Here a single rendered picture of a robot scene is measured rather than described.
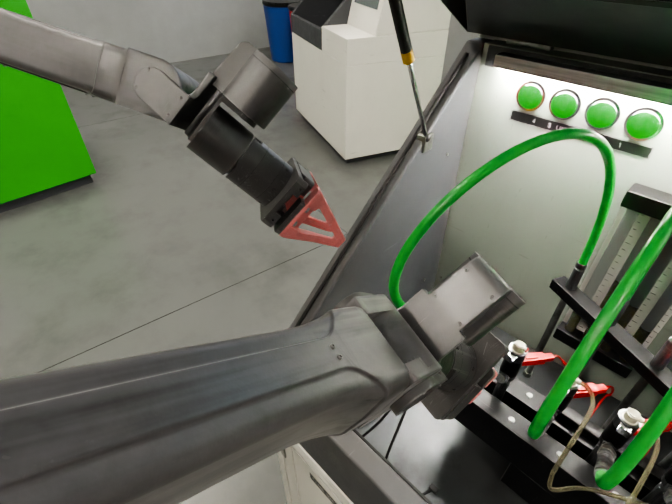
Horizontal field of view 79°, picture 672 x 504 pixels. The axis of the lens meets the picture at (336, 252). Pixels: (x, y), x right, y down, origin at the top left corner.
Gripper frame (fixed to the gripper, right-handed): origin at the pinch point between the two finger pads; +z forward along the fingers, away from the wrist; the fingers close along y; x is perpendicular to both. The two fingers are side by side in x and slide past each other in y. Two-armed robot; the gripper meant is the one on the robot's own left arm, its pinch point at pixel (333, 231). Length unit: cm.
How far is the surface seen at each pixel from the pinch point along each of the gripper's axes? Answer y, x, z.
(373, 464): -4.8, 24.4, 30.4
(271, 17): 606, -61, -34
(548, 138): -2.1, -25.9, 11.4
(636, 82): 8.0, -43.4, 22.0
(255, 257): 186, 80, 50
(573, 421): -7, -2, 50
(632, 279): -17.2, -18.7, 20.1
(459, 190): -2.9, -14.2, 7.1
